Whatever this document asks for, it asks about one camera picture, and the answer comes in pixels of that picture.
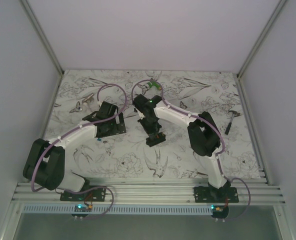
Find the controller board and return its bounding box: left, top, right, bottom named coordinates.
left=71, top=204, right=92, bottom=220
left=211, top=205, right=229, bottom=223

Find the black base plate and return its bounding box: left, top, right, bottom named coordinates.
left=193, top=186, right=239, bottom=204
left=60, top=188, right=106, bottom=202

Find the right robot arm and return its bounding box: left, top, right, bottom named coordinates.
left=132, top=94, right=231, bottom=203

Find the right controller board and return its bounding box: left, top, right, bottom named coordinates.
left=211, top=205, right=229, bottom=223

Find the silver white small tool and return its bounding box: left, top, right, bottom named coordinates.
left=74, top=93, right=97, bottom=113

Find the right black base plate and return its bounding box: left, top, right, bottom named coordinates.
left=193, top=186, right=239, bottom=204

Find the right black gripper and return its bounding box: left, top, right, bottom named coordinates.
left=137, top=116, right=162, bottom=141

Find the frame post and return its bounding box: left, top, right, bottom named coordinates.
left=236, top=0, right=288, bottom=79
left=19, top=0, right=65, bottom=76

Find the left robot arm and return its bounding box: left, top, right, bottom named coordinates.
left=22, top=101, right=126, bottom=201

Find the floral patterned mat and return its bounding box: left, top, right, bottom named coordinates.
left=45, top=70, right=260, bottom=179

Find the aluminium rail frame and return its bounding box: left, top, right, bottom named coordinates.
left=12, top=178, right=286, bottom=206

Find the black fuse box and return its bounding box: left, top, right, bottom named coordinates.
left=146, top=132, right=166, bottom=147

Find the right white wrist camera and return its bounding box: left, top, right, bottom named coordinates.
left=136, top=108, right=145, bottom=120

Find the right frame post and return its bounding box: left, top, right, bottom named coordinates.
left=236, top=0, right=288, bottom=79

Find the small hammer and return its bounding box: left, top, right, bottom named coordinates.
left=224, top=110, right=241, bottom=135

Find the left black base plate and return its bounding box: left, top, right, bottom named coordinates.
left=60, top=188, right=106, bottom=202

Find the left frame post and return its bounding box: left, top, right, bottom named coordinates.
left=19, top=0, right=65, bottom=76

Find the white slotted cable duct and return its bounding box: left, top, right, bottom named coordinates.
left=22, top=203, right=212, bottom=216

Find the green toy tool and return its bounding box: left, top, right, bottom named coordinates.
left=143, top=78, right=162, bottom=91

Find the left controller board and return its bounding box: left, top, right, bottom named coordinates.
left=71, top=204, right=92, bottom=220

